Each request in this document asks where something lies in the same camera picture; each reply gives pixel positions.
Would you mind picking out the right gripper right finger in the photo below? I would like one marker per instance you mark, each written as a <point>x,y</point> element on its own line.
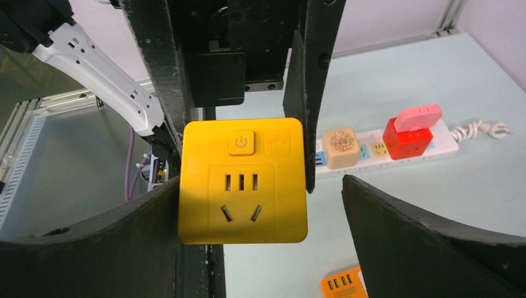
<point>407,251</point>

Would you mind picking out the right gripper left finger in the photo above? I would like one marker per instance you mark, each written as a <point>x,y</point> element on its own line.
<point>128,251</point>

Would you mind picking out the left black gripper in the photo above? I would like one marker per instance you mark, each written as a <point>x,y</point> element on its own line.
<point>230,48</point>

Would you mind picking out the red cube socket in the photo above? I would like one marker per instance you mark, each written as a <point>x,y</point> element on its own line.
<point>406,144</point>

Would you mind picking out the beige dragon cube adapter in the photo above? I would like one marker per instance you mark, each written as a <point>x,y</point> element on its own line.
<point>341,148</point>

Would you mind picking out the yellow cube socket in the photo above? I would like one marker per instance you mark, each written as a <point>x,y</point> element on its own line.
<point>243,181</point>

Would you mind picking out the pink plug adapter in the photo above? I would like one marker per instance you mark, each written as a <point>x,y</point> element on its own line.
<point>418,118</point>

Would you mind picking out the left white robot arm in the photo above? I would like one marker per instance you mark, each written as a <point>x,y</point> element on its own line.
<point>49,31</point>

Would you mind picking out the orange power strip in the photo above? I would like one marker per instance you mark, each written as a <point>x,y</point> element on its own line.
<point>345,284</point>

